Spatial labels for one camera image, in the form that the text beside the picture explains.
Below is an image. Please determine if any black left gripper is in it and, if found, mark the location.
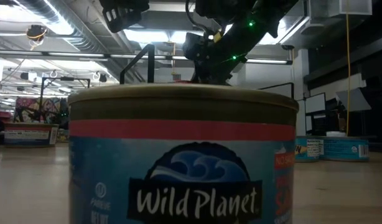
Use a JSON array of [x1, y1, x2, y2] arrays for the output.
[[99, 0, 151, 34]]

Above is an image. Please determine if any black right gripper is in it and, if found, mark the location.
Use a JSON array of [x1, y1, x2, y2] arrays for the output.
[[182, 30, 248, 85]]

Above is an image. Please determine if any blue-label yellowfin tuna can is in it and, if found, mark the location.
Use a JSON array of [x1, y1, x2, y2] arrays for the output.
[[295, 136, 324, 163]]

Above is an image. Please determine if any black ceiling device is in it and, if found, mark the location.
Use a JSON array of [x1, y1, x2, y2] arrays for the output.
[[25, 24, 48, 43]]

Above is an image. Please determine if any white board panel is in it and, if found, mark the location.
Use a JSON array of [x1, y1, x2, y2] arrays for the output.
[[304, 92, 327, 114]]

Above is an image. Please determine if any black metal stand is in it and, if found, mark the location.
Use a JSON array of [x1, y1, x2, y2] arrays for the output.
[[38, 76, 91, 123]]

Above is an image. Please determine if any colourful patterned panel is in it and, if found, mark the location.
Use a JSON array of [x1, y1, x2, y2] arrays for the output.
[[12, 96, 62, 124]]

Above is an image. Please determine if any grey angled panel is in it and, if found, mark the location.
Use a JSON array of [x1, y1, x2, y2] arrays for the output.
[[335, 88, 373, 112]]

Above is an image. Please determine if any silver ceiling air duct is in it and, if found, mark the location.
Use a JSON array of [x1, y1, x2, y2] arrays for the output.
[[15, 0, 139, 85]]

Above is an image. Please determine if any wooden shelf with black frame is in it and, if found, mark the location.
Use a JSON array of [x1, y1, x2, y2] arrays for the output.
[[119, 43, 295, 100]]

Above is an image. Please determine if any yellow hanging cable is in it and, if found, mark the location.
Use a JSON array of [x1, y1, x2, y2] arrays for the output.
[[345, 0, 352, 137]]

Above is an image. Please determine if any black aluminium table frame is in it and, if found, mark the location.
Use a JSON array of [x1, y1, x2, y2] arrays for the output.
[[0, 130, 382, 154]]

